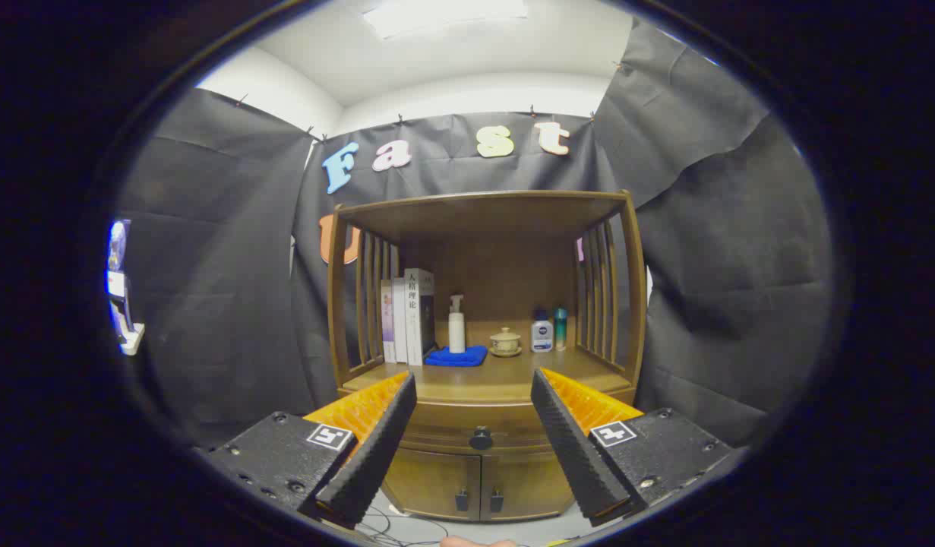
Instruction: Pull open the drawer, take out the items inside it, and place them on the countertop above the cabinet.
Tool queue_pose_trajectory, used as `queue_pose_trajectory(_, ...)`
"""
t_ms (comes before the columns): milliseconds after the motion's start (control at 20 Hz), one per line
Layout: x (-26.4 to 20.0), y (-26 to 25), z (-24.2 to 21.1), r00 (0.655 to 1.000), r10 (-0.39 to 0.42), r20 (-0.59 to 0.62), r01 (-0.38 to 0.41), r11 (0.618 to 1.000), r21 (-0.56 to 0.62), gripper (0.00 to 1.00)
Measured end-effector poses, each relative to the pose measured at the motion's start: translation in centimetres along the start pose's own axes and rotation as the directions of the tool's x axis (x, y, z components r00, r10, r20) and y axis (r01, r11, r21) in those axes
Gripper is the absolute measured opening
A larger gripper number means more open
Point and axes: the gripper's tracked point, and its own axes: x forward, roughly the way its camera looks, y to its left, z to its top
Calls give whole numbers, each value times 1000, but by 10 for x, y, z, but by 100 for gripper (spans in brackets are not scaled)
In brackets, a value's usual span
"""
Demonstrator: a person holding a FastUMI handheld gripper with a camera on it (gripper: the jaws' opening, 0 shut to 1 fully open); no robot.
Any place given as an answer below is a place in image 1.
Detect white pump bottle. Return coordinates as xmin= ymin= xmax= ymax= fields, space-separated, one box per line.
xmin=448 ymin=295 xmax=466 ymax=354

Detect wooden cabinet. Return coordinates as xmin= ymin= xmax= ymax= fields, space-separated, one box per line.
xmin=327 ymin=190 xmax=649 ymax=523

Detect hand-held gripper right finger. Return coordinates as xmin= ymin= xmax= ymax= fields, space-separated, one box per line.
xmin=529 ymin=368 xmax=734 ymax=526

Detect wooden cabinet door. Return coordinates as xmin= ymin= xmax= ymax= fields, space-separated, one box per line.
xmin=481 ymin=452 xmax=576 ymax=521
xmin=384 ymin=448 xmax=482 ymax=521

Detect purple spine book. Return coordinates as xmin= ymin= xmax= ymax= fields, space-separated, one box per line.
xmin=381 ymin=279 xmax=397 ymax=364

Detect thin white book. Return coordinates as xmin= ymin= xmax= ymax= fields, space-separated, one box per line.
xmin=392 ymin=277 xmax=409 ymax=364

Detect wooden countertop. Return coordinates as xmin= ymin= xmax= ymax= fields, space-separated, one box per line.
xmin=344 ymin=346 xmax=633 ymax=403

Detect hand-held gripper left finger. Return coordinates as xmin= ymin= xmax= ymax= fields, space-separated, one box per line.
xmin=196 ymin=371 xmax=419 ymax=530

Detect blue folded cloth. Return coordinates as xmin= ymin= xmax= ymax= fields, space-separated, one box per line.
xmin=425 ymin=346 xmax=488 ymax=368

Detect lit display screen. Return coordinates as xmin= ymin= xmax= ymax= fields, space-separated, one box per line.
xmin=106 ymin=220 xmax=132 ymax=324

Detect black floor cables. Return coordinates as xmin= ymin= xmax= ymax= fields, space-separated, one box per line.
xmin=361 ymin=505 xmax=453 ymax=546

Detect white book dark cover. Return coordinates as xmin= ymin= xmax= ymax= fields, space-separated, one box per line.
xmin=404 ymin=267 xmax=436 ymax=367

